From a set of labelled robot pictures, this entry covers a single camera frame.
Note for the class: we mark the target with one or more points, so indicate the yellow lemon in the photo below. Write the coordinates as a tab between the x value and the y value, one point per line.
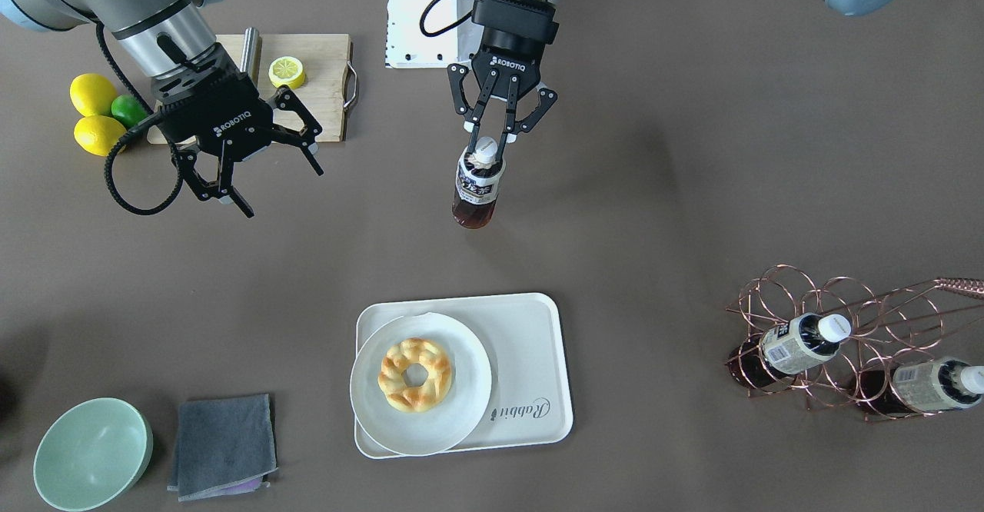
92	94
98	134

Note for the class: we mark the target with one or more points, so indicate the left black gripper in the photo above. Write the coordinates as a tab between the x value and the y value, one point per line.
508	61

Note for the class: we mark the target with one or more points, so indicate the grey folded cloth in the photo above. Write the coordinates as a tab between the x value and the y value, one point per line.
223	447

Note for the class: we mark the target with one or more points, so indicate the white round plate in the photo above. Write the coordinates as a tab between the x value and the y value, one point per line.
446	425

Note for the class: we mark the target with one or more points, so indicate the steel muddler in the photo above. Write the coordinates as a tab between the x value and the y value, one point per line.
251	50

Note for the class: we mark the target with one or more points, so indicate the wooden cutting board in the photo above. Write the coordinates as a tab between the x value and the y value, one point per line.
325	58

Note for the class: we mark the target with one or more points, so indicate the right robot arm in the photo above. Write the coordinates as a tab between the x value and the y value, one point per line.
161	35

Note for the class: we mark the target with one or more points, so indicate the tea bottle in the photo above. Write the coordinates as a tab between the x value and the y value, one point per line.
944	384
477	184
788	350

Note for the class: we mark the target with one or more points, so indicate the yellow lemon lower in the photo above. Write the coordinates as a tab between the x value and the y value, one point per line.
98	134

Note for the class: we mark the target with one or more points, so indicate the half lemon slice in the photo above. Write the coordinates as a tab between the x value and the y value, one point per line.
287	71

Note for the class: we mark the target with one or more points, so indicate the white serving tray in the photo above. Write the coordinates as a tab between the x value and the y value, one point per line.
521	333

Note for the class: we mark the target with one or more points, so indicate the yellow lemon upper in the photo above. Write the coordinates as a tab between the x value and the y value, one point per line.
92	94

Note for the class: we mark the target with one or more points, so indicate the mint green bowl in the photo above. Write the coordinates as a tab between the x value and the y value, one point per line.
92	454

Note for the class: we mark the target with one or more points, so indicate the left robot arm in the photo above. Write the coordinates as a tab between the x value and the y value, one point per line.
492	121

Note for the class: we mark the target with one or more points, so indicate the green lime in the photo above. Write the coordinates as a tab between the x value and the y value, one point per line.
128	111

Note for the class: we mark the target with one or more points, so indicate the copper wire bottle rack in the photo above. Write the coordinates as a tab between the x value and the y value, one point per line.
892	355

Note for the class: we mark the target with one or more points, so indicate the glazed donut bread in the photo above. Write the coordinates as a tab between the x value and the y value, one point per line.
421	352

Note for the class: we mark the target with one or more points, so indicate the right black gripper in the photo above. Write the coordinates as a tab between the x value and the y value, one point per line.
233	131

